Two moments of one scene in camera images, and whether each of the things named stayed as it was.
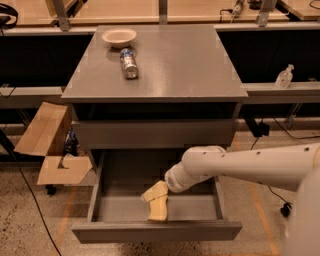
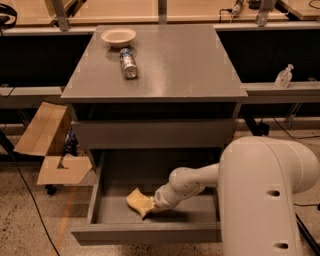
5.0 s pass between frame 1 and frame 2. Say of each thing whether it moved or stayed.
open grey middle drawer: stayed
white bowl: stayed
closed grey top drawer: stayed
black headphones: stayed
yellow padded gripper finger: moved
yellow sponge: moved
